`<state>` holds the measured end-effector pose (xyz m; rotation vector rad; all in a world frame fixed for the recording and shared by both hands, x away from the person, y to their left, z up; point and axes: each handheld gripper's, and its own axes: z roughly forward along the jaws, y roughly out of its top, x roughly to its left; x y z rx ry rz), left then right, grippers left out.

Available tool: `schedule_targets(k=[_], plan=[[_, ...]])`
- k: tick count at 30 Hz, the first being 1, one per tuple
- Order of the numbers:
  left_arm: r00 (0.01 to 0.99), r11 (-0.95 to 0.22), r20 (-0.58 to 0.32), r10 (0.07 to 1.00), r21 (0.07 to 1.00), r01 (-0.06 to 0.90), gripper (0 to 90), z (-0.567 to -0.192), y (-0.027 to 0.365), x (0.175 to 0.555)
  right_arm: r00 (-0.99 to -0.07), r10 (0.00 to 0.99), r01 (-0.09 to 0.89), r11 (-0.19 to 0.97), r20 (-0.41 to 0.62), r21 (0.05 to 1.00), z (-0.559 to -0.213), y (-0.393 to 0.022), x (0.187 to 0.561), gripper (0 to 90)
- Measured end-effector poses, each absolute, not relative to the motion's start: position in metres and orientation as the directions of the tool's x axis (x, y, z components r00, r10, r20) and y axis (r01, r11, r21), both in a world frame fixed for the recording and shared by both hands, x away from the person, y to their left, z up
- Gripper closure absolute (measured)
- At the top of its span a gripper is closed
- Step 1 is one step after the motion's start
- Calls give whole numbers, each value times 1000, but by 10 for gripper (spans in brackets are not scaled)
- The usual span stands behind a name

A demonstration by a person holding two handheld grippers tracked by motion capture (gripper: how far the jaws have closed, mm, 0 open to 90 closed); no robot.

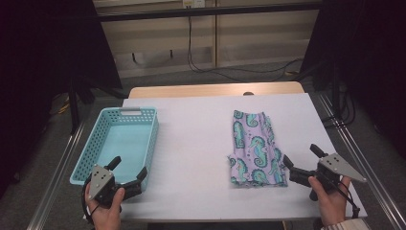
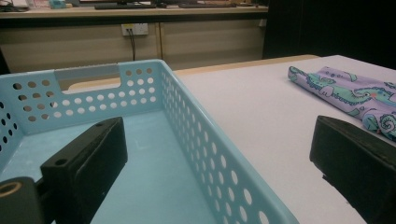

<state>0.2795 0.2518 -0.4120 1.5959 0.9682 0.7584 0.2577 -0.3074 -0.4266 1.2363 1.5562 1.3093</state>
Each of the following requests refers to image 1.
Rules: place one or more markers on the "black horizontal bar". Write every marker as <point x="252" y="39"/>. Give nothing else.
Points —
<point x="204" y="12"/>

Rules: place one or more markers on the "person's right hand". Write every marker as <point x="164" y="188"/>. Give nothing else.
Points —
<point x="333" y="204"/>

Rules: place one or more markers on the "purple seahorse print shorts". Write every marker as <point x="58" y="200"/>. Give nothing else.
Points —
<point x="255" y="150"/>

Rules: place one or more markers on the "black curtain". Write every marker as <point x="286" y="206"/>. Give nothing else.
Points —
<point x="38" y="64"/>
<point x="367" y="64"/>

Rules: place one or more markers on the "person's striped right sleeve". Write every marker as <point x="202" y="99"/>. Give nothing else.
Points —
<point x="346" y="225"/>

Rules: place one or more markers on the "light blue plastic basket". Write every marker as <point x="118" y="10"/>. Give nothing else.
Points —
<point x="127" y="140"/>

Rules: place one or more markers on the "white wall outlet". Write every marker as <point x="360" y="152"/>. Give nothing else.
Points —
<point x="193" y="3"/>

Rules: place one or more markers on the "black metal stand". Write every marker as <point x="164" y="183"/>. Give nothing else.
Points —
<point x="74" y="105"/>

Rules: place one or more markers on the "metal floor rail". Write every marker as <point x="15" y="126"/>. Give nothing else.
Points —
<point x="367" y="153"/>
<point x="54" y="179"/>

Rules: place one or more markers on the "person's left hand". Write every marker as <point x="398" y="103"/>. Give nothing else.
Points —
<point x="107" y="215"/>

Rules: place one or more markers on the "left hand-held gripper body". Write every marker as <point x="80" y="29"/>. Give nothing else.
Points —
<point x="101" y="183"/>

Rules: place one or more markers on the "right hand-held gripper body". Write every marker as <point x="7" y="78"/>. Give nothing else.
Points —
<point x="338" y="167"/>

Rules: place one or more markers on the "wooden table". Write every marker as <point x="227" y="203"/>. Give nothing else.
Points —
<point x="194" y="153"/>
<point x="204" y="89"/>

